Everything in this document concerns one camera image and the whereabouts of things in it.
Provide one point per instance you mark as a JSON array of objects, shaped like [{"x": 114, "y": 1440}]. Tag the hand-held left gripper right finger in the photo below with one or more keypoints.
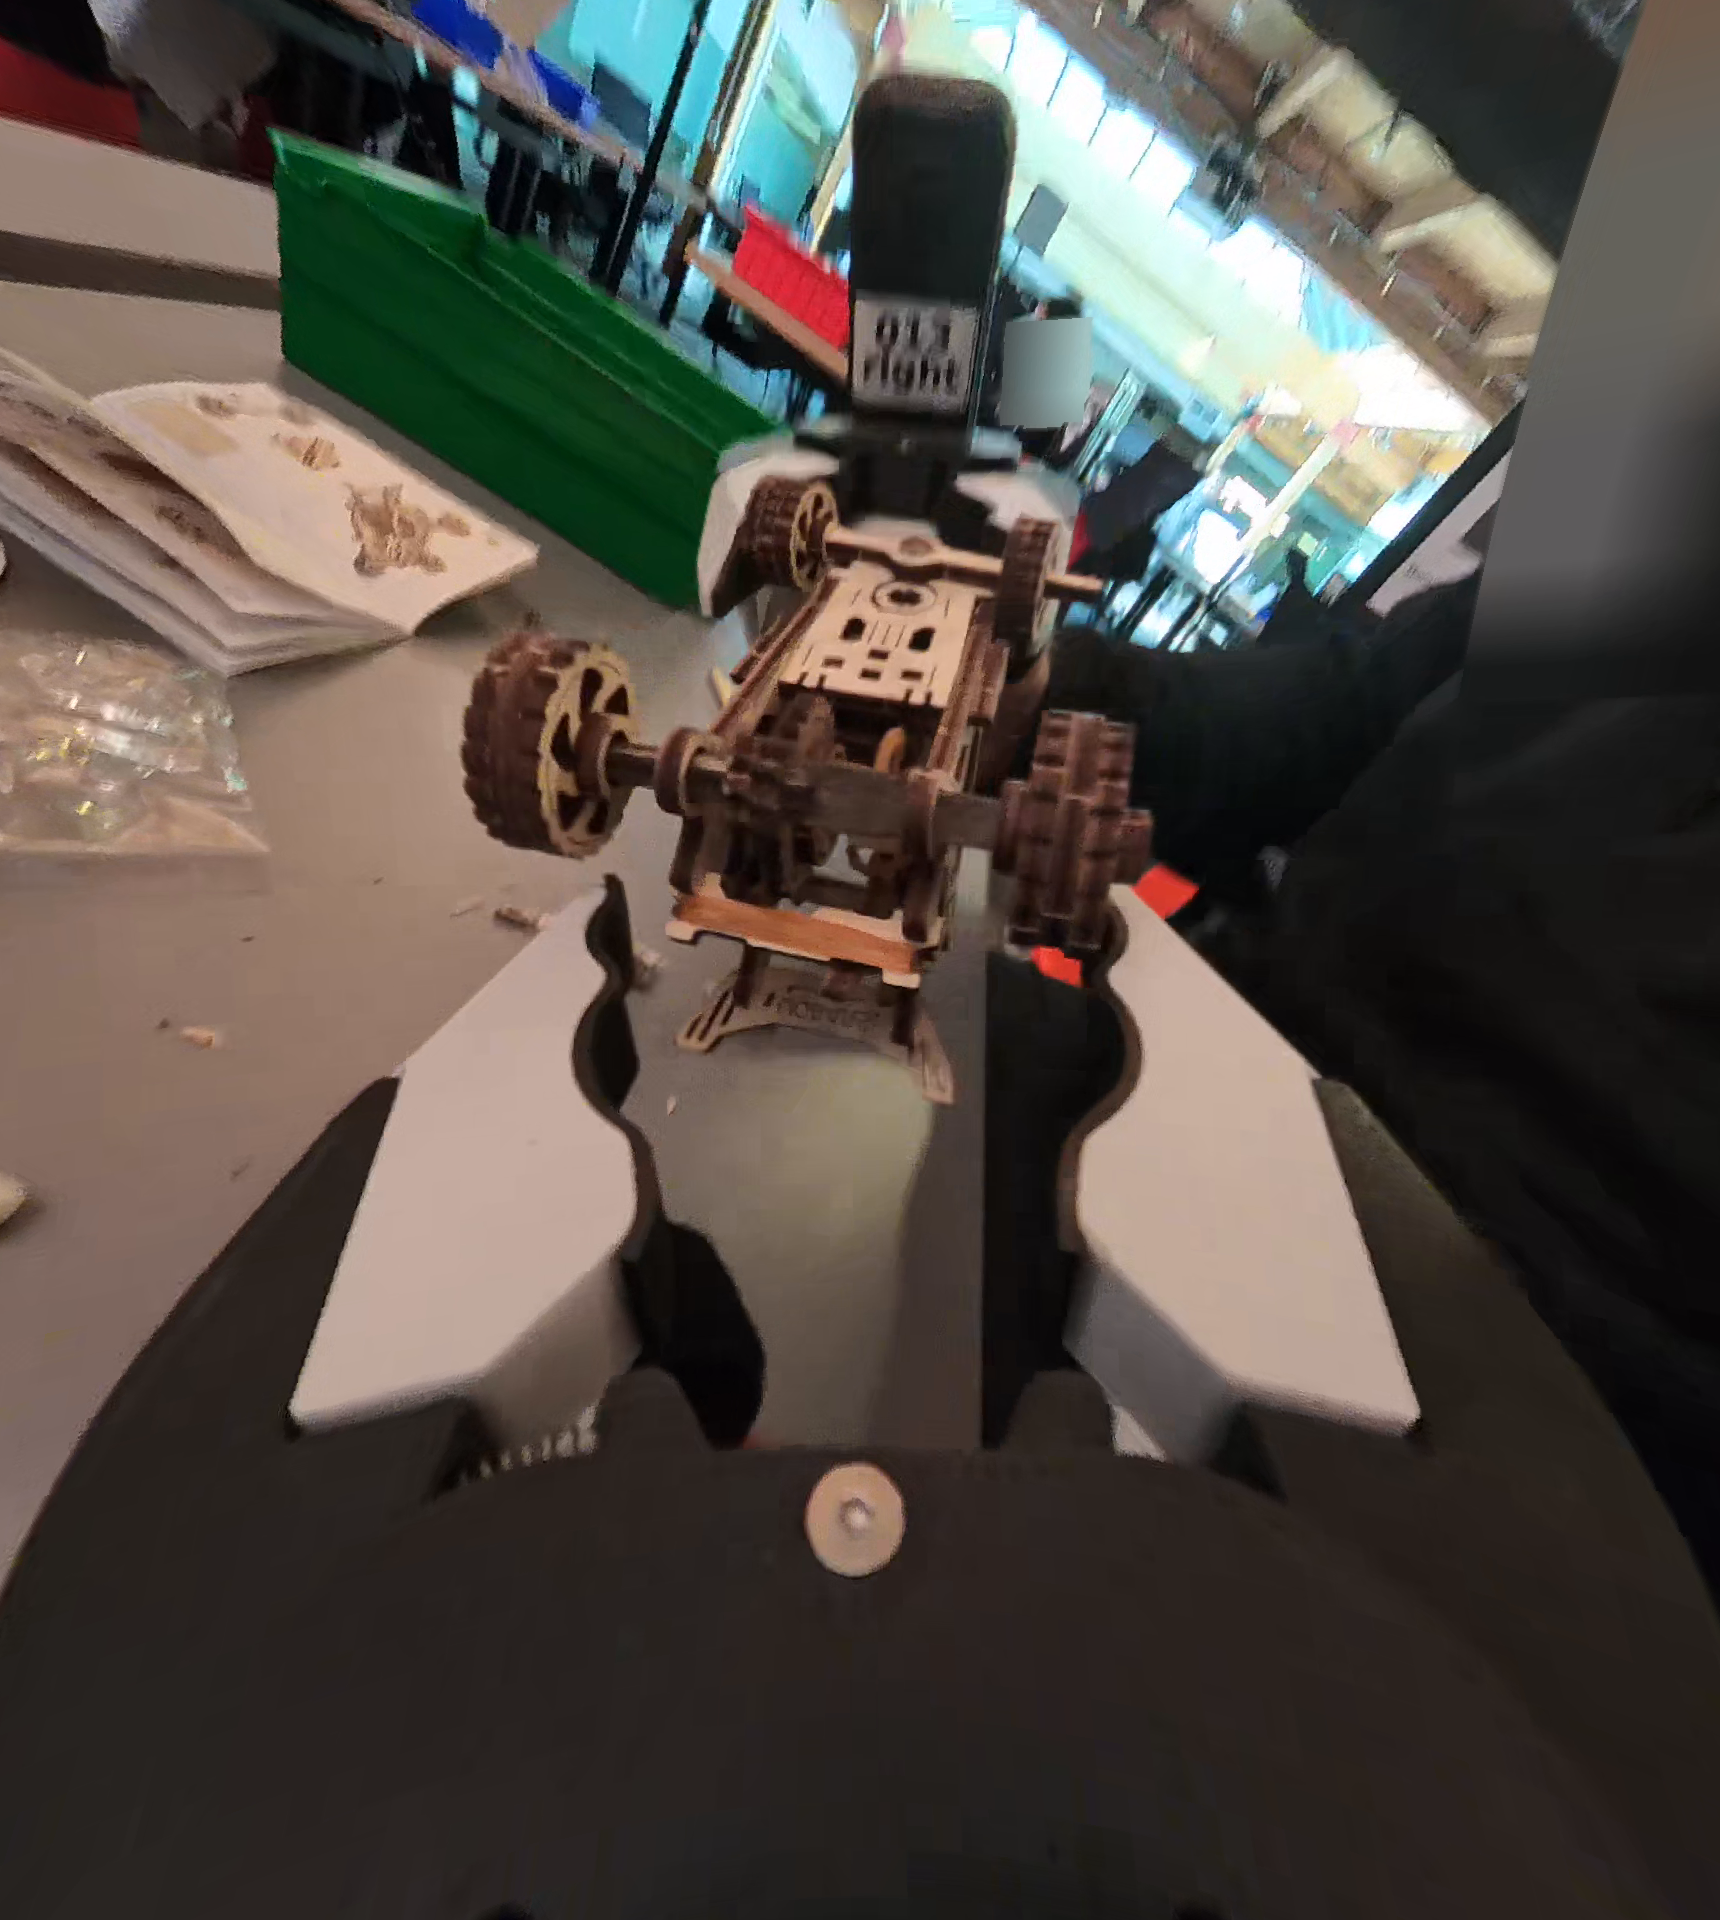
[{"x": 1235, "y": 1200}]

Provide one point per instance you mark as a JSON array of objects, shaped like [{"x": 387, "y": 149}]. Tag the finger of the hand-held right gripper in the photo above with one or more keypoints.
[
  {"x": 723, "y": 519},
  {"x": 1040, "y": 492}
]

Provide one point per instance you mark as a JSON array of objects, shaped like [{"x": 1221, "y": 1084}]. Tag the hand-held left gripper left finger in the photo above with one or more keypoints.
[{"x": 485, "y": 1170}]

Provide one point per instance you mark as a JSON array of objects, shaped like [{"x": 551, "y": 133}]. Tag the wooden wheel axle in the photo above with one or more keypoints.
[{"x": 789, "y": 532}]

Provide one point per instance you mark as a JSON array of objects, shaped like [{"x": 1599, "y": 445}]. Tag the wooden buggy model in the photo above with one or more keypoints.
[{"x": 874, "y": 661}]

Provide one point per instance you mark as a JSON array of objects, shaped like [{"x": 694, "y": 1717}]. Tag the clear plastic bag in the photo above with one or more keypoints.
[{"x": 64, "y": 735}]

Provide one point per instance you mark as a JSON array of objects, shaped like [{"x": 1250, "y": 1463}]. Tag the red plastic bin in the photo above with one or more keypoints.
[{"x": 793, "y": 278}]

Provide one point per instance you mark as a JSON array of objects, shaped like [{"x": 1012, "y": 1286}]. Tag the green plastic bin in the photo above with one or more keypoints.
[{"x": 500, "y": 344}]

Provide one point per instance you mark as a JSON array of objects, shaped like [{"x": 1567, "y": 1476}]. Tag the black floor lamp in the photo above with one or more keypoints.
[{"x": 651, "y": 135}]

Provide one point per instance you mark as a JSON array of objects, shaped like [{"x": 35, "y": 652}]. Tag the orange reflective band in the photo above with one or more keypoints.
[{"x": 1172, "y": 893}]

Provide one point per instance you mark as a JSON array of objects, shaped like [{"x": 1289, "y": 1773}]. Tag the blue plastic bin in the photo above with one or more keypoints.
[{"x": 560, "y": 82}]

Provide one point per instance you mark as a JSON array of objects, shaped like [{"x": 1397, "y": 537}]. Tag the instruction booklet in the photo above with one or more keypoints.
[{"x": 275, "y": 495}]

